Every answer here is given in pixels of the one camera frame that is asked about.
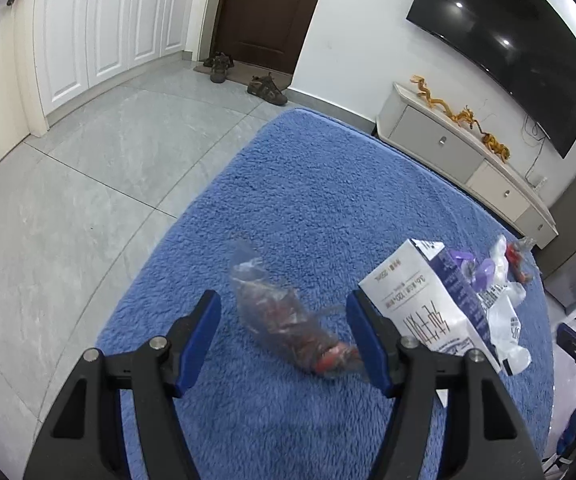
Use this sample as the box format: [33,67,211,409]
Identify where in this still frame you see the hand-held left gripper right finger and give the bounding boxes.
[345,290,543,480]

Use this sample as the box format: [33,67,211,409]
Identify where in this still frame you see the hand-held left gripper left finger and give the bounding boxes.
[23,290,222,480]

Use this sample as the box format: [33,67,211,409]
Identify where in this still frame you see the white milk carton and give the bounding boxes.
[358,238,503,376]

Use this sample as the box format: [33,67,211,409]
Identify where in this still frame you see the white and purple plastic bag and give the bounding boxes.
[460,252,532,376]

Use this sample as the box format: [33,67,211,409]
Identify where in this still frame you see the reddish-brown snack wrapper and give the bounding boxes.
[230,240,363,377]

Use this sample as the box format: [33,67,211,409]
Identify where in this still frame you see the clear wrapper with red contents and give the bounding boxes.
[505,237,537,282]

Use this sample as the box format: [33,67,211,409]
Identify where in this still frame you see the blue fluffy rug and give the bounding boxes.
[95,107,556,480]

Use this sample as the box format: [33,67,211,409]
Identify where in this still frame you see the grey and white television stand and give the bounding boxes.
[375,81,559,248]

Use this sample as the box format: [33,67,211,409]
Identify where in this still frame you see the long golden dragon figurine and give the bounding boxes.
[410,75,479,128]

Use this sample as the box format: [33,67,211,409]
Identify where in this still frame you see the brown doormat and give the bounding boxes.
[193,61,293,87]

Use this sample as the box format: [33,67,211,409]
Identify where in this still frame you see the white lower cabinet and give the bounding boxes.
[33,0,199,128]

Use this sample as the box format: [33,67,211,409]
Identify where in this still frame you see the dark brown entrance door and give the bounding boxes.
[216,0,333,71]

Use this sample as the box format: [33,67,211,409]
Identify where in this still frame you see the television cables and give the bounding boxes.
[520,112,551,176]

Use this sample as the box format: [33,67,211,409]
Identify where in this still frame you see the black wall television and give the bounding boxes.
[406,0,576,159]

